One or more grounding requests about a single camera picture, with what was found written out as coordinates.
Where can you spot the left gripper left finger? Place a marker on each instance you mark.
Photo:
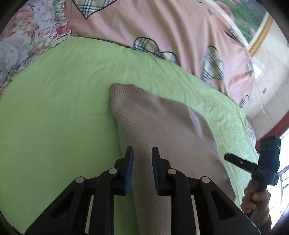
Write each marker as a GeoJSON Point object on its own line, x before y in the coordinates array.
{"type": "Point", "coordinates": [87, 203]}

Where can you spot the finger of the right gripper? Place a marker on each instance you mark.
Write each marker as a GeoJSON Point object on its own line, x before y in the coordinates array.
{"type": "Point", "coordinates": [241, 163]}

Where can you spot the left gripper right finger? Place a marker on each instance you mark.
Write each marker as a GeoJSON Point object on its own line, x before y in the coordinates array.
{"type": "Point", "coordinates": [198, 206]}

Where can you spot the beige knit sweater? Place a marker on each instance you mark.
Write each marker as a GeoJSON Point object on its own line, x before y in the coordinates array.
{"type": "Point", "coordinates": [182, 136]}

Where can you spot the person's right hand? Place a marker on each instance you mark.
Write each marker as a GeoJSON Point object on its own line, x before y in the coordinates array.
{"type": "Point", "coordinates": [255, 201]}

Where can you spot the green bed sheet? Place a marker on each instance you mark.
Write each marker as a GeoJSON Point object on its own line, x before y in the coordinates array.
{"type": "Point", "coordinates": [57, 123]}

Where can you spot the pink quilt with plaid hearts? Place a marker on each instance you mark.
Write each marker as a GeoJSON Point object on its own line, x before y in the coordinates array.
{"type": "Point", "coordinates": [190, 34]}

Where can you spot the framed landscape painting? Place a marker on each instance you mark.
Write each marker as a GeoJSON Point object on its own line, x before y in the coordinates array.
{"type": "Point", "coordinates": [250, 19]}

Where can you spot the floral ruffled pillow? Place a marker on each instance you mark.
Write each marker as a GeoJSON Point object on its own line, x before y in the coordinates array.
{"type": "Point", "coordinates": [35, 28]}

